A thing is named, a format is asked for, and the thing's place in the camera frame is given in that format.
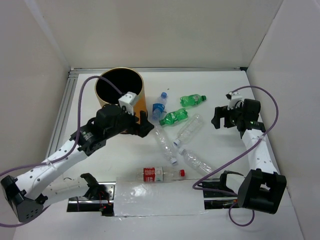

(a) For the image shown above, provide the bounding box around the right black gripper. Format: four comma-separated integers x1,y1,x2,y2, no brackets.
211,102,245,129

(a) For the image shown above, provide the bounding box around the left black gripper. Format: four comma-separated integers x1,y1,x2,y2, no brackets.
105,104,155,139

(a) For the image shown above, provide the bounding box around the blue label plastic bottle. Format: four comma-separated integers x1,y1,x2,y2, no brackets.
152,92,168,121

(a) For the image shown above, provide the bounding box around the green plastic bottle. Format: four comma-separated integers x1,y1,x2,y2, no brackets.
180,94,207,107
159,108,188,126

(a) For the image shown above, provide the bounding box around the red label clear bottle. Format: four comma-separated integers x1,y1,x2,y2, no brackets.
135,166,186,183

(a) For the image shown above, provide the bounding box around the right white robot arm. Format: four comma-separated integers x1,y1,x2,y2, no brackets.
211,99,287,214

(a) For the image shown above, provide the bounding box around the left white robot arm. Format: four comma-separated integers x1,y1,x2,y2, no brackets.
0,104,154,225

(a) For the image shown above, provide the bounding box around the orange cylindrical bin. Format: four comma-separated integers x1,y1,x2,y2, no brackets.
87,67,148,139

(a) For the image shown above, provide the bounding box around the silver taped front panel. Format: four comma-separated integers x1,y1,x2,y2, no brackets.
113,179,206,217

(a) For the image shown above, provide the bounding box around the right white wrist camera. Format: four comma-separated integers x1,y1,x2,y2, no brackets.
226,91,243,110

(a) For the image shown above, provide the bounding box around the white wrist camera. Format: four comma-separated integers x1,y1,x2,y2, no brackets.
118,91,139,116
226,91,243,110

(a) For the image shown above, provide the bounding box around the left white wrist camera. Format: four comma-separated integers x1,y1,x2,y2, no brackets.
118,91,139,116

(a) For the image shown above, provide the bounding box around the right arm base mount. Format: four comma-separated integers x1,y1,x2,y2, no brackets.
197,170,245,210

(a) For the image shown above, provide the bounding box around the aluminium frame rail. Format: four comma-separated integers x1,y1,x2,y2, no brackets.
39,66,248,182

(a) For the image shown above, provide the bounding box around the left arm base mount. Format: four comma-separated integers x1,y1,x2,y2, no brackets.
66,173,116,217

